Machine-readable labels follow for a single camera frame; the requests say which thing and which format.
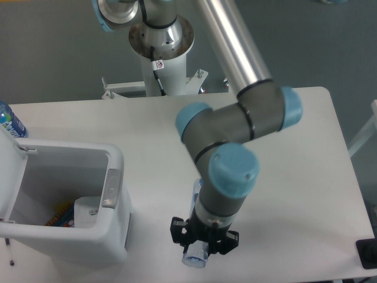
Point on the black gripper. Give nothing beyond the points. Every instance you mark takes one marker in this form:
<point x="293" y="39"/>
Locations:
<point x="221" y="240"/>

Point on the clear plastic water bottle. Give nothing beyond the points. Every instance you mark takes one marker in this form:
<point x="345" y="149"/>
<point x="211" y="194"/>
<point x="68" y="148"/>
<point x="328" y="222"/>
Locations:
<point x="197" y="253"/>

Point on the white plastic bag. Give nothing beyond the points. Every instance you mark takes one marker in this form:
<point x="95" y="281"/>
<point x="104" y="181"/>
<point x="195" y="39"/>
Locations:
<point x="86" y="211"/>

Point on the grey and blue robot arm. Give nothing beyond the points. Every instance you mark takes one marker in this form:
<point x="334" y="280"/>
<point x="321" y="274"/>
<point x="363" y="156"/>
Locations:
<point x="214" y="138"/>

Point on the white open trash can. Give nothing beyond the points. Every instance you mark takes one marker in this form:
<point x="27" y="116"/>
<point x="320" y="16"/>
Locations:
<point x="38" y="177"/>

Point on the colourful snack wrapper in bin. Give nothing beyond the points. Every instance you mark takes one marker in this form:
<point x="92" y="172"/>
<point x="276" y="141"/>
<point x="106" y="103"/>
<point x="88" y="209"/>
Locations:
<point x="64" y="218"/>

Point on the black device at table edge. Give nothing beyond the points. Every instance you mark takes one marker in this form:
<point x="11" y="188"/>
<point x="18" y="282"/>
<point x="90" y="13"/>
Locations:
<point x="367" y="252"/>

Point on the blue labelled water bottle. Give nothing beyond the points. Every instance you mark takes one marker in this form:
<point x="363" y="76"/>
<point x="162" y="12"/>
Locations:
<point x="11" y="122"/>

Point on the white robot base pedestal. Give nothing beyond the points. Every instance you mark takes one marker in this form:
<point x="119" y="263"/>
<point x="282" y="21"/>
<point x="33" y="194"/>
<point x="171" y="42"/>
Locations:
<point x="162" y="53"/>

